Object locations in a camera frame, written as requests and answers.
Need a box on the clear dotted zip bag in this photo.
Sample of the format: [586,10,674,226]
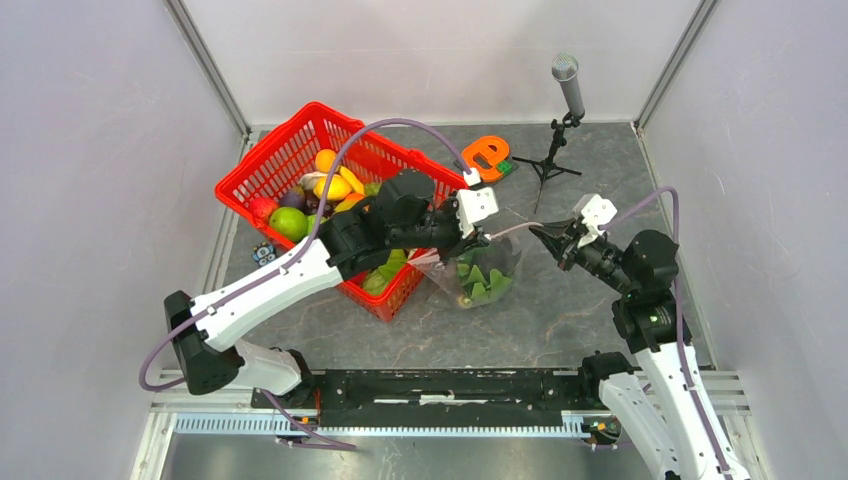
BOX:
[410,222,540,310]

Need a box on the black microphone tripod stand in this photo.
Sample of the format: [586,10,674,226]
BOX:
[511,113,583,213]

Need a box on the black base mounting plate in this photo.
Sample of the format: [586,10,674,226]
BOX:
[278,368,605,428]

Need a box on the red strawberry toy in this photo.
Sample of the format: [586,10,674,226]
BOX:
[246,197,279,225]

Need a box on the grey microphone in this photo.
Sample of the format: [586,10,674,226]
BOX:
[551,52,585,120]

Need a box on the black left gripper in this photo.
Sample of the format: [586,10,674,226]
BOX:
[390,190,489,266]

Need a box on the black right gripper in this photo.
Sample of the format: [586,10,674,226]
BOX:
[530,214,637,295]

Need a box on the purple toy fig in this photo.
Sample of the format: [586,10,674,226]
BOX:
[278,185,307,212]

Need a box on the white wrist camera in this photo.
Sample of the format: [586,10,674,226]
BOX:
[455,168,499,239]
[572,194,618,248]

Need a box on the small cartoon owl paddle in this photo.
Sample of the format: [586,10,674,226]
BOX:
[252,242,277,267]

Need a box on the green toy leafy vegetable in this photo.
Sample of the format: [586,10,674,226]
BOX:
[456,244,519,308]

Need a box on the white toy garlic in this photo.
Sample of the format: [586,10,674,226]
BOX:
[298,171,327,191]

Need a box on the red plastic shopping basket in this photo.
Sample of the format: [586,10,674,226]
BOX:
[215,102,466,322]

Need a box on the light green toy cabbage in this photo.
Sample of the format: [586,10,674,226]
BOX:
[361,249,408,296]

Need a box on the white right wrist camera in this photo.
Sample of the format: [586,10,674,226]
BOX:
[572,194,618,248]

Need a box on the orange yellow round fruit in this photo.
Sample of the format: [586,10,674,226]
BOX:
[314,149,337,173]

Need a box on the yellow toy lemon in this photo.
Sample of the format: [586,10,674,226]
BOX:
[313,175,353,202]

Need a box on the green toy apple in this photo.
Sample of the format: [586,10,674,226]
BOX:
[268,207,309,243]

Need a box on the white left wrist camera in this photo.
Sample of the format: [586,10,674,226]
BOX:
[455,168,499,239]

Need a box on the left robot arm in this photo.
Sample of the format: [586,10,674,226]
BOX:
[164,170,499,408]

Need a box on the orange letter e block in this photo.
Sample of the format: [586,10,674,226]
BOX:
[462,135,516,185]

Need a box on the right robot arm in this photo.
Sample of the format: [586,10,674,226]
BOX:
[530,219,751,479]

